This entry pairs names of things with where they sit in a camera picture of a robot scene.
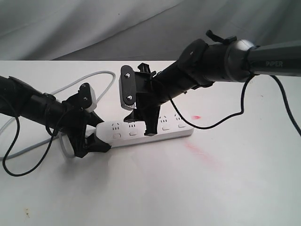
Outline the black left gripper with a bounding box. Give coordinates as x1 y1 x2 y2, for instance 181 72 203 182
53 93 111 158

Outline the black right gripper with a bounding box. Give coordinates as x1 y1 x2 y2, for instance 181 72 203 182
124 63 169 137

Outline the white five-outlet power strip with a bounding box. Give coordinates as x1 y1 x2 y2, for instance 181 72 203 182
95 113 194 148

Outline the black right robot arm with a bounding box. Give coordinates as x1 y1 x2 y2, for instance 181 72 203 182
119 30 301 136

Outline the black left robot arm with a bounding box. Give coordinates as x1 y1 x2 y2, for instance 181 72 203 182
0 77 111 158

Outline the grey backdrop cloth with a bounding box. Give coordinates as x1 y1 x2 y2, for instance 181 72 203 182
0 0 301 60

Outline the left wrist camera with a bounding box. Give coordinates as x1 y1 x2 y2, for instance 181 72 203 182
78 82 97 113

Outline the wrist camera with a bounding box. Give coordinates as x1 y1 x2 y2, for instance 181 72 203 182
78 82 97 113
119 65 136 111

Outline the grey power cable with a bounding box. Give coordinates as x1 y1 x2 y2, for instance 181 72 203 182
0 71 116 162

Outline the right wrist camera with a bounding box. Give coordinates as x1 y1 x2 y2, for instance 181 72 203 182
119 65 136 111

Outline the black left camera cable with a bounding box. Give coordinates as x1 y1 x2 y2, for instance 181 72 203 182
1 103 71 176

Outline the black camera cable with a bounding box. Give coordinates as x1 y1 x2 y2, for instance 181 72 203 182
169 73 301 137
1 103 71 176

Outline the black right camera cable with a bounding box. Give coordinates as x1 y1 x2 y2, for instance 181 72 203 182
169 73 301 137

